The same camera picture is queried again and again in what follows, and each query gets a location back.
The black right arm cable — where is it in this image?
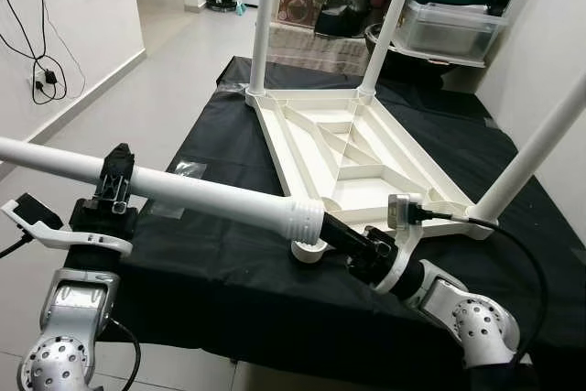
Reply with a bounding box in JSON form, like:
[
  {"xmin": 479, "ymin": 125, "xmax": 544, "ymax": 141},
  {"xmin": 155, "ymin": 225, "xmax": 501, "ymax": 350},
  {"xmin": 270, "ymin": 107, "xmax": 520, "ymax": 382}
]
[{"xmin": 412, "ymin": 208, "xmax": 550, "ymax": 383}]

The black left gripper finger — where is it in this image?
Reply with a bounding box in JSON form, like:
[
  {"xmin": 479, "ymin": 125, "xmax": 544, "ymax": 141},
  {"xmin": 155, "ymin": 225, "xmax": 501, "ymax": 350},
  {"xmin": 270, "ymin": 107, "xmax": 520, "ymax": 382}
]
[{"xmin": 99, "ymin": 144, "xmax": 136, "ymax": 214}]

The clear tape strip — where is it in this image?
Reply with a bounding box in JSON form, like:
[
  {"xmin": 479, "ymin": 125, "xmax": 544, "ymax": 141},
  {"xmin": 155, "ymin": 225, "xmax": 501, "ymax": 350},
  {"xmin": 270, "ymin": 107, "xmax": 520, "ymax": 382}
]
[{"xmin": 146, "ymin": 158, "xmax": 210, "ymax": 220}]

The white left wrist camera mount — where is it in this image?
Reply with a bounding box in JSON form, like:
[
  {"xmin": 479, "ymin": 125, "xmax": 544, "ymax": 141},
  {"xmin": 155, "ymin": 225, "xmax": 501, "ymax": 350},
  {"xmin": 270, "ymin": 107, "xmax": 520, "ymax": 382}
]
[{"xmin": 0, "ymin": 192, "xmax": 135, "ymax": 255}]

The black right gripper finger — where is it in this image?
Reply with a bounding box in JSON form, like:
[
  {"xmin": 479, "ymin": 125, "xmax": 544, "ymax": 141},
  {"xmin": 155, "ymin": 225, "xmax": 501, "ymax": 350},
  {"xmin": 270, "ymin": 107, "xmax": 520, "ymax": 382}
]
[{"xmin": 320, "ymin": 213, "xmax": 374, "ymax": 256}]

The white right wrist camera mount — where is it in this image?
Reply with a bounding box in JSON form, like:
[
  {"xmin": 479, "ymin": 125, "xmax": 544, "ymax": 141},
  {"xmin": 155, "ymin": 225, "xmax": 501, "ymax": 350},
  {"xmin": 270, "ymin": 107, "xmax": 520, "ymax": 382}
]
[{"xmin": 374, "ymin": 193, "xmax": 428, "ymax": 297}]

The cream plastic table top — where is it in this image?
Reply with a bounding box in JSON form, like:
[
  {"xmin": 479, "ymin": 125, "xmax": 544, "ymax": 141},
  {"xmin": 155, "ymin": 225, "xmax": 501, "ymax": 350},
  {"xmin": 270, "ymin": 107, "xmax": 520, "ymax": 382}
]
[{"xmin": 245, "ymin": 87, "xmax": 495, "ymax": 266}]

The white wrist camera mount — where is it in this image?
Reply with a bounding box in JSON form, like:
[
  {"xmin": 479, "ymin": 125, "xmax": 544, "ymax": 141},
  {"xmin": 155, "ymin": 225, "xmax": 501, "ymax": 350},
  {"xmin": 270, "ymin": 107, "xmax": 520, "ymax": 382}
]
[
  {"xmin": 374, "ymin": 193, "xmax": 428, "ymax": 297},
  {"xmin": 0, "ymin": 192, "xmax": 135, "ymax": 255}
]

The patterned beige cloth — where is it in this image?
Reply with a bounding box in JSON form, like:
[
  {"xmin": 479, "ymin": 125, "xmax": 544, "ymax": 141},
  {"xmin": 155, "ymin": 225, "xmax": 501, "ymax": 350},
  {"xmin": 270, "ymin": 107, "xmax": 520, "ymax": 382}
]
[{"xmin": 266, "ymin": 20, "xmax": 376, "ymax": 76}]

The black wall cable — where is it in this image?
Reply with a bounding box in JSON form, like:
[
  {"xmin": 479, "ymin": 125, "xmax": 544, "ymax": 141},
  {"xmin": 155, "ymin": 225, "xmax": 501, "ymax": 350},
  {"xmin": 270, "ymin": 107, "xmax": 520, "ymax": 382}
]
[{"xmin": 0, "ymin": 0, "xmax": 134, "ymax": 104}]

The clear lidded plastic container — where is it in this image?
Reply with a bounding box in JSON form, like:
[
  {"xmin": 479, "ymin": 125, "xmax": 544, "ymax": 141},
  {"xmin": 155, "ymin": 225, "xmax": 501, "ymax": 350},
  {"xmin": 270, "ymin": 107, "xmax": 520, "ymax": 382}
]
[{"xmin": 396, "ymin": 0, "xmax": 509, "ymax": 65}]

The black wok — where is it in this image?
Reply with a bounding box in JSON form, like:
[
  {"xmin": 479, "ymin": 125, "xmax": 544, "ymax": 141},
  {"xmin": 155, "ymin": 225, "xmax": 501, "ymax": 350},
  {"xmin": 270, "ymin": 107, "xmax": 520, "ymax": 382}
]
[{"xmin": 364, "ymin": 23, "xmax": 477, "ymax": 70}]

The black table cloth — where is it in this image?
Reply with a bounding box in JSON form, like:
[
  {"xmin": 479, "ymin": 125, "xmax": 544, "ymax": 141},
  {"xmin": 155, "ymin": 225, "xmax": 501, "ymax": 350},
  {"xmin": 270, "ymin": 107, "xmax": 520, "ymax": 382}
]
[{"xmin": 101, "ymin": 55, "xmax": 586, "ymax": 391}]

